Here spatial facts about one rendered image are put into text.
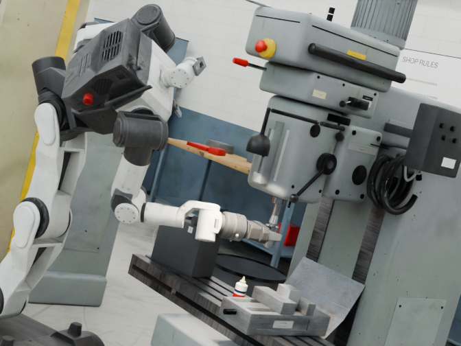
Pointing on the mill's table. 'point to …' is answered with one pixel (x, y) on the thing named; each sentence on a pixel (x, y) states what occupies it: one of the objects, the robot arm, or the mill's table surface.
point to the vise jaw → (274, 300)
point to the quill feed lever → (327, 160)
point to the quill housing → (298, 150)
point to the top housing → (391, 58)
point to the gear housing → (315, 88)
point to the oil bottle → (240, 288)
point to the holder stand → (185, 250)
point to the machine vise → (301, 318)
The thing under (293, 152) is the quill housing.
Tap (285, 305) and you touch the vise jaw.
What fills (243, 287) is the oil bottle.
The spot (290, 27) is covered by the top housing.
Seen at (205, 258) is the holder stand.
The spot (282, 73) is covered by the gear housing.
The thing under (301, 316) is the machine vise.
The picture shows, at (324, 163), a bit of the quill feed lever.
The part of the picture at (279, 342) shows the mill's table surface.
